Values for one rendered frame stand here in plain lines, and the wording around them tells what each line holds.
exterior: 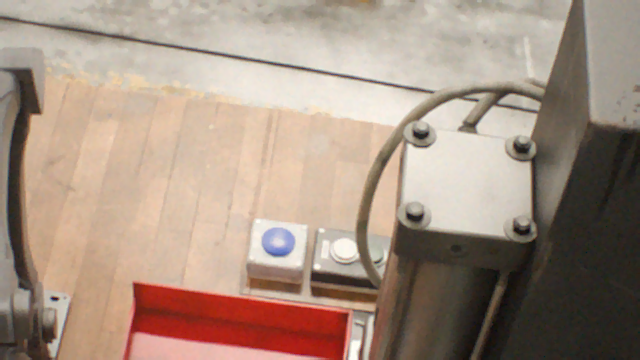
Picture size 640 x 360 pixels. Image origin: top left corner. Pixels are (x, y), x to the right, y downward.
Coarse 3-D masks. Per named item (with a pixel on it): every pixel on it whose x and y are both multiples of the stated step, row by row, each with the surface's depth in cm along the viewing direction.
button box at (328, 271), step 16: (320, 240) 153; (336, 240) 154; (352, 240) 154; (384, 240) 154; (320, 256) 152; (384, 256) 152; (320, 272) 151; (336, 272) 151; (352, 272) 151; (336, 288) 153; (352, 288) 152; (368, 288) 152
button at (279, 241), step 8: (272, 232) 153; (280, 232) 153; (288, 232) 153; (264, 240) 152; (272, 240) 152; (280, 240) 152; (288, 240) 152; (264, 248) 151; (272, 248) 151; (280, 248) 151; (288, 248) 151
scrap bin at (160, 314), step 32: (160, 288) 144; (192, 288) 144; (128, 320) 144; (160, 320) 147; (192, 320) 148; (224, 320) 147; (256, 320) 147; (288, 320) 146; (320, 320) 145; (128, 352) 144; (160, 352) 144; (192, 352) 145; (224, 352) 145; (256, 352) 146; (288, 352) 146; (320, 352) 146
